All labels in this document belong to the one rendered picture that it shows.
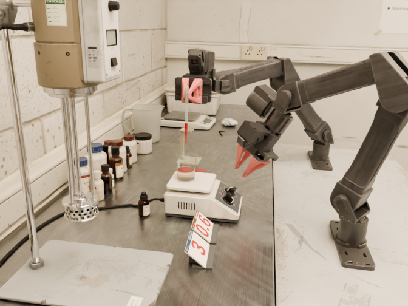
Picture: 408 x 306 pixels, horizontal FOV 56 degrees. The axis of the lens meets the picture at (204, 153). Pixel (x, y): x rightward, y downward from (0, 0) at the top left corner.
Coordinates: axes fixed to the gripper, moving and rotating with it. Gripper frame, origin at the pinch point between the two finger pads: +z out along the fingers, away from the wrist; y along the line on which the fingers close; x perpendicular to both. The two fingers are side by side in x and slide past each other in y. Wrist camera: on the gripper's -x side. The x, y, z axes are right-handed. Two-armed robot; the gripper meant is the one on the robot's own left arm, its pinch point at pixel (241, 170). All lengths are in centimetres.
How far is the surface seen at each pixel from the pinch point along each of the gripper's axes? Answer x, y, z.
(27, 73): -39, -49, 10
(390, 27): 146, -51, -66
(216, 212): -7.5, 5.2, 10.1
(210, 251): -18.0, 14.9, 11.7
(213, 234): -12.1, 10.3, 12.0
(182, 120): 53, -69, 27
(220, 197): -5.8, 2.6, 7.3
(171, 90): 64, -96, 24
